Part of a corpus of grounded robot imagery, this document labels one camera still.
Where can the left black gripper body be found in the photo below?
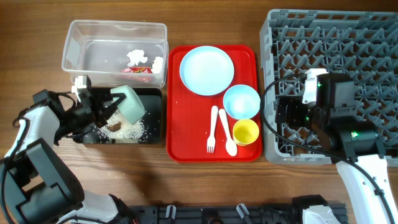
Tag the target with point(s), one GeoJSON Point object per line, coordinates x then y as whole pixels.
{"type": "Point", "coordinates": [83, 114]}

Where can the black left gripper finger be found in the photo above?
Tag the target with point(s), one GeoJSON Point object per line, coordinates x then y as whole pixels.
{"type": "Point", "coordinates": [106, 113]}
{"type": "Point", "coordinates": [113, 99]}

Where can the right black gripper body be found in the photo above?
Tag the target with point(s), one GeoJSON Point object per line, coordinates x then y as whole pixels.
{"type": "Point", "coordinates": [306, 114]}

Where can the green bowl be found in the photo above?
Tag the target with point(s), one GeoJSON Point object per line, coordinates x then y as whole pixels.
{"type": "Point", "coordinates": [131, 107]}

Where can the brown food scrap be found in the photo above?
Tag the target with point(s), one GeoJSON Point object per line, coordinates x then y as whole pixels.
{"type": "Point", "coordinates": [114, 127]}

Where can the white rice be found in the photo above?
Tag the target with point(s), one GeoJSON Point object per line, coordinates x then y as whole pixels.
{"type": "Point", "coordinates": [129, 133]}

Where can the red snack wrapper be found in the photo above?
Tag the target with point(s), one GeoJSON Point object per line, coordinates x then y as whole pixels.
{"type": "Point", "coordinates": [137, 70]}

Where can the light blue bowl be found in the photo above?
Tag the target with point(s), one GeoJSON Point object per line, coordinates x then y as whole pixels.
{"type": "Point", "coordinates": [241, 102]}

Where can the white tissue ball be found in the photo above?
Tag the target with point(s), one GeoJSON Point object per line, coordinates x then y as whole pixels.
{"type": "Point", "coordinates": [136, 57]}

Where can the yellow cup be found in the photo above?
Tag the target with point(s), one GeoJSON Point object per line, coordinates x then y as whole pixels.
{"type": "Point", "coordinates": [245, 132]}

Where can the white tissue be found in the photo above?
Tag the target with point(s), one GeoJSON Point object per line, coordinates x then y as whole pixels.
{"type": "Point", "coordinates": [157, 65]}

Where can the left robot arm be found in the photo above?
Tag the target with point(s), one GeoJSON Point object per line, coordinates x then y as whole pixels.
{"type": "Point", "coordinates": [36, 185]}

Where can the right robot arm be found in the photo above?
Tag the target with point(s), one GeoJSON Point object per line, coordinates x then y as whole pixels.
{"type": "Point", "coordinates": [359, 154]}

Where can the black waste tray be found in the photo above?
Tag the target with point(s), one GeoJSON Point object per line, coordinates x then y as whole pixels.
{"type": "Point", "coordinates": [151, 98]}

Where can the clear plastic waste bin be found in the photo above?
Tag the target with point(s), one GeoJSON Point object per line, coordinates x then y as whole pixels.
{"type": "Point", "coordinates": [99, 49]}

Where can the grey dishwasher rack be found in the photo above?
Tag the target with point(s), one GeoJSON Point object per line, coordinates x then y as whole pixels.
{"type": "Point", "coordinates": [362, 44]}

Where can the white plastic spoon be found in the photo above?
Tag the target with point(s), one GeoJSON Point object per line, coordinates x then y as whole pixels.
{"type": "Point", "coordinates": [230, 145]}

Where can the white plastic fork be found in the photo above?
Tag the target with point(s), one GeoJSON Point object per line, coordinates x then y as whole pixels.
{"type": "Point", "coordinates": [211, 139]}

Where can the light blue plate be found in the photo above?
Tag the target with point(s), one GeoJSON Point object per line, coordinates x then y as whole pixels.
{"type": "Point", "coordinates": [206, 70]}

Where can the red serving tray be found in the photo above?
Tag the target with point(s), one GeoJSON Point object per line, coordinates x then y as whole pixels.
{"type": "Point", "coordinates": [189, 114]}

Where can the black mounting rail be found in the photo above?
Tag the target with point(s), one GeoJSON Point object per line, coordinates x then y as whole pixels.
{"type": "Point", "coordinates": [268, 213]}

